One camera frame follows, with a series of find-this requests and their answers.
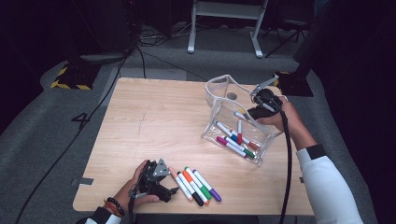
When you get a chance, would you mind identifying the orange bracelet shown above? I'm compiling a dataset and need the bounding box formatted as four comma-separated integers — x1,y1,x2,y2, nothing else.
102,200,121,218

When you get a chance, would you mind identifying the person's left hand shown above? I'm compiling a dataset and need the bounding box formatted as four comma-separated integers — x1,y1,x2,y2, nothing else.
116,159,162,216

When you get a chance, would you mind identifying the black stand base striped edge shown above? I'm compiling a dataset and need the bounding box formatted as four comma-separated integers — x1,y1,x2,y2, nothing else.
273,70,315,98

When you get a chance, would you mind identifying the brown red cap marker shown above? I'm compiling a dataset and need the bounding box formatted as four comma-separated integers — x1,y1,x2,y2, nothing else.
230,129,261,151

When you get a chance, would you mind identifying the light blue cap marker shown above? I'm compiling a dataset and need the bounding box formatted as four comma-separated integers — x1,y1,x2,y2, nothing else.
233,110,250,121

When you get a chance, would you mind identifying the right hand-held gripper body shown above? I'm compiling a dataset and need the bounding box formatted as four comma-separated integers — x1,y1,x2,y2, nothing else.
249,75,284,119

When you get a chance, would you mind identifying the black cap marker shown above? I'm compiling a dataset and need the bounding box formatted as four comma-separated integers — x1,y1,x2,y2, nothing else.
177,171,205,207

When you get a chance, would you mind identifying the short black floor cable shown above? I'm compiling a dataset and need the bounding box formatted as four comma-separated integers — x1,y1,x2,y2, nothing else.
135,45,148,79

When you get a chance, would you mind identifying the magenta cap marker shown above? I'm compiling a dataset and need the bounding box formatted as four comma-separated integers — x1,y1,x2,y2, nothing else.
216,135,248,159

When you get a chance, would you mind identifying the thin black floor cable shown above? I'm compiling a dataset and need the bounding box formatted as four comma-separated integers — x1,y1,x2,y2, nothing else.
139,49,209,82

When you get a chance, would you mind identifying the black tripod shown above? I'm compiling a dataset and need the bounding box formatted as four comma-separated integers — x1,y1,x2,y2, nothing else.
264,18,312,59

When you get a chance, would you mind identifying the orange cap marker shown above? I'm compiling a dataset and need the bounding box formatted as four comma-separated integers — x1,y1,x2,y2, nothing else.
181,169,211,206

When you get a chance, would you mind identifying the white metal stand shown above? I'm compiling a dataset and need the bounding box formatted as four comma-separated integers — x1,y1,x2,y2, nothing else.
187,0,269,60

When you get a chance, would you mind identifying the person's right hand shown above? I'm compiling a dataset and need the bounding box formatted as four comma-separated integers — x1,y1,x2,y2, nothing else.
257,95,305,135

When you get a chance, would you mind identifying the hand-held gripper cable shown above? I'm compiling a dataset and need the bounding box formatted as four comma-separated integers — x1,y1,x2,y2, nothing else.
126,183,148,224
252,95,294,224

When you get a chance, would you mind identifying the black bead bracelet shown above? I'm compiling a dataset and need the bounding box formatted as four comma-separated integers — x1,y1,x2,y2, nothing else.
106,196,126,217

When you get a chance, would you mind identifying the pink cap marker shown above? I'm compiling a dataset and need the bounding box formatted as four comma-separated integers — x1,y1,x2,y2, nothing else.
168,166,194,203

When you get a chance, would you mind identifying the yellow black striped mat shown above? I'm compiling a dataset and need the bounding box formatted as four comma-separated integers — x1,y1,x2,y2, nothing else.
50,63,102,91

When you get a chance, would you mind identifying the right hand-held gripper cable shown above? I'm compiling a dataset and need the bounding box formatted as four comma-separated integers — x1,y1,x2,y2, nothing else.
252,95,294,224

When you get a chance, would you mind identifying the bundle of floor cables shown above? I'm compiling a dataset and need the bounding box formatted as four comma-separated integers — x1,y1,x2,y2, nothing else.
138,21,194,48

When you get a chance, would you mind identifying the clear plastic pouch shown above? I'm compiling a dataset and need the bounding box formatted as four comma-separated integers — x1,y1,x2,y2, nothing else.
200,74,291,167

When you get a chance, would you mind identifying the left hand-held gripper cable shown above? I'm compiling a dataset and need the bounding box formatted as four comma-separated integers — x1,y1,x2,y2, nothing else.
126,183,148,224

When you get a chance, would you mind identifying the long black floor cable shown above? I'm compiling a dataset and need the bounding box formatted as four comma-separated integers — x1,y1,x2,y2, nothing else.
13,43,139,224

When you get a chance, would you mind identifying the dark blue cap marker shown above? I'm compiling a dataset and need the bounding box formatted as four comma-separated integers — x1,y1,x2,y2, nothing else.
215,120,240,144

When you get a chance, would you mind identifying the purple cap marker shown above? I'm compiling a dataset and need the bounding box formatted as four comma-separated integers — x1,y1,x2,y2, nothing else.
191,169,223,203

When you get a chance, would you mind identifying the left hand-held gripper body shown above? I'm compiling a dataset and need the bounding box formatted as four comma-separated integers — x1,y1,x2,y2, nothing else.
136,158,173,196

